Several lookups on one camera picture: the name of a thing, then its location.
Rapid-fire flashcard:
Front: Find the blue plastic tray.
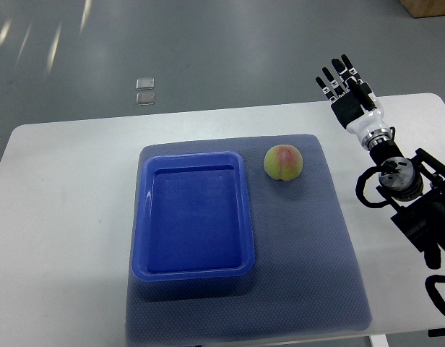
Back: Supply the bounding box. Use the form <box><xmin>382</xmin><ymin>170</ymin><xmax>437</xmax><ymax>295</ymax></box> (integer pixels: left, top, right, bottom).
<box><xmin>131</xmin><ymin>151</ymin><xmax>255</xmax><ymax>283</ymax></box>

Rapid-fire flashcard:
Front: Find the grey textured mat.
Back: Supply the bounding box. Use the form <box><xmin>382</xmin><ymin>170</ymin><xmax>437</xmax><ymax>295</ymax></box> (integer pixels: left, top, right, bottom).
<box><xmin>126</xmin><ymin>134</ymin><xmax>372</xmax><ymax>346</ymax></box>

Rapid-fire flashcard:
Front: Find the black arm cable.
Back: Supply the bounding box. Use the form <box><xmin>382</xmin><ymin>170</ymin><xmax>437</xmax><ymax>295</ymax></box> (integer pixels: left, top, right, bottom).
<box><xmin>355</xmin><ymin>166</ymin><xmax>389</xmax><ymax>209</ymax></box>

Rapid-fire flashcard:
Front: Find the green and red peach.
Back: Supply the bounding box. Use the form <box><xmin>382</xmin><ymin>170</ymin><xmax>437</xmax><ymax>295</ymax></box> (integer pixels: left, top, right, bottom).
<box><xmin>263</xmin><ymin>145</ymin><xmax>303</xmax><ymax>181</ymax></box>

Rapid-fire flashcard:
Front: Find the black cable loop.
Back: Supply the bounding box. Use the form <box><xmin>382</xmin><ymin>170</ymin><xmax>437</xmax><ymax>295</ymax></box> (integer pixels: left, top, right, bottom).
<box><xmin>424</xmin><ymin>274</ymin><xmax>445</xmax><ymax>325</ymax></box>

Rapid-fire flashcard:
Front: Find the lower floor socket plate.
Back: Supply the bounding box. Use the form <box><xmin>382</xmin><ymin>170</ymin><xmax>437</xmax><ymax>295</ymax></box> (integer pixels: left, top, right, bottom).
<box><xmin>136</xmin><ymin>91</ymin><xmax>155</xmax><ymax>106</ymax></box>

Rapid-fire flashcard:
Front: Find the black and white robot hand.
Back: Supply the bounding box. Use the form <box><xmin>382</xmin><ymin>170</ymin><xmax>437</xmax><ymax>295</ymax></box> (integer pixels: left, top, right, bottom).
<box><xmin>316</xmin><ymin>54</ymin><xmax>391</xmax><ymax>150</ymax></box>

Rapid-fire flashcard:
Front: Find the upper floor socket plate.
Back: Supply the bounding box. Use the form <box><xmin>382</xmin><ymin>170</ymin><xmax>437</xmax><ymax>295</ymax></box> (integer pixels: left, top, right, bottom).
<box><xmin>136</xmin><ymin>77</ymin><xmax>155</xmax><ymax>90</ymax></box>

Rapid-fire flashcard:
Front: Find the brown cardboard box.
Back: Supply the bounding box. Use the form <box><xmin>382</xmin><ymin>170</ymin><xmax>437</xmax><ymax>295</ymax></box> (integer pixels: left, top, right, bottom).
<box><xmin>399</xmin><ymin>0</ymin><xmax>445</xmax><ymax>19</ymax></box>

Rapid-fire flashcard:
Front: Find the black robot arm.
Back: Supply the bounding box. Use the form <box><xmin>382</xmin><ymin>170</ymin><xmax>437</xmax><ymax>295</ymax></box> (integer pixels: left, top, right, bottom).
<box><xmin>355</xmin><ymin>127</ymin><xmax>445</xmax><ymax>270</ymax></box>

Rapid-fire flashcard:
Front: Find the floor socket plate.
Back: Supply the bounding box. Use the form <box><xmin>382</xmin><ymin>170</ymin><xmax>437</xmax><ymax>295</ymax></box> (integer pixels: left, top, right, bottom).
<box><xmin>136</xmin><ymin>91</ymin><xmax>155</xmax><ymax>106</ymax></box>
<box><xmin>136</xmin><ymin>77</ymin><xmax>155</xmax><ymax>90</ymax></box>

